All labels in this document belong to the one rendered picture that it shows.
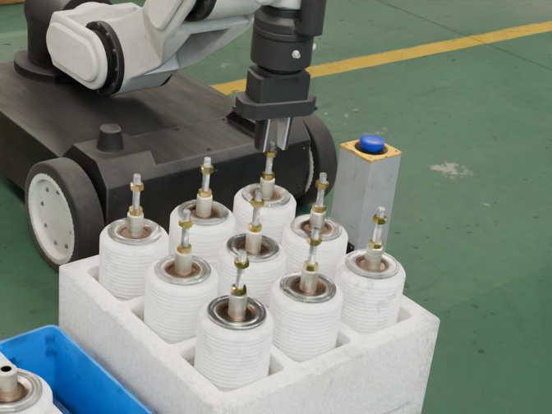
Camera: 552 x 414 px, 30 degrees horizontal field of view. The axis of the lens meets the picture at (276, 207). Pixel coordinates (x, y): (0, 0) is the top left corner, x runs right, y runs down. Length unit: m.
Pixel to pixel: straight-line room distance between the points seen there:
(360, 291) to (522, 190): 1.01
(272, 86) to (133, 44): 0.50
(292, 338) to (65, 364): 0.34
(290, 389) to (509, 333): 0.61
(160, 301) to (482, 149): 1.34
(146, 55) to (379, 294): 0.71
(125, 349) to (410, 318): 0.40
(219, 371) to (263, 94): 0.41
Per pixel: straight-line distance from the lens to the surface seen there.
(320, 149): 2.01
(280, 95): 1.49
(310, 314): 1.32
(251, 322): 1.27
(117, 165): 1.76
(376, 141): 1.62
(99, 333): 1.45
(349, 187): 1.64
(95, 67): 1.96
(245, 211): 1.55
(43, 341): 1.49
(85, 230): 1.72
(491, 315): 1.86
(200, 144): 1.89
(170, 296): 1.34
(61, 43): 2.06
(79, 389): 1.47
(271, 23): 1.44
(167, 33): 1.75
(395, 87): 2.84
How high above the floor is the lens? 0.96
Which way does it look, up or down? 27 degrees down
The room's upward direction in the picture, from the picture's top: 6 degrees clockwise
